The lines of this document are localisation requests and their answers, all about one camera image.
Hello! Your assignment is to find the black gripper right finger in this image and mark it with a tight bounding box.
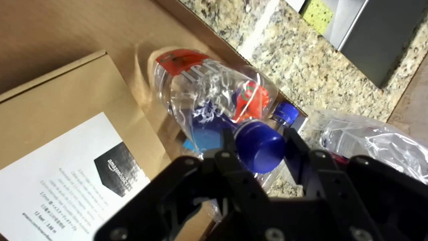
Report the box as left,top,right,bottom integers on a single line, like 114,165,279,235
284,126,428,241

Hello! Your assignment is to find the brown flat board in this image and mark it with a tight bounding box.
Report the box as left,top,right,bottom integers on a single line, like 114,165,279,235
0,0,311,149

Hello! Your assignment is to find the yellow-green sponge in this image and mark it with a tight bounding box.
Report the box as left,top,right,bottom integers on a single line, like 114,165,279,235
300,0,336,24

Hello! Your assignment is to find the steel sink basin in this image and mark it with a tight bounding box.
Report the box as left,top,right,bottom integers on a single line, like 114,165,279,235
326,0,428,90

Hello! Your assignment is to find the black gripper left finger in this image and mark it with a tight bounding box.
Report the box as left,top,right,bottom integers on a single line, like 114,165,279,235
93,126,271,241

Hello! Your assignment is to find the clear plastic bag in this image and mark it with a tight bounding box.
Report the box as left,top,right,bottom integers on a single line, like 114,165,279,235
307,110,428,185

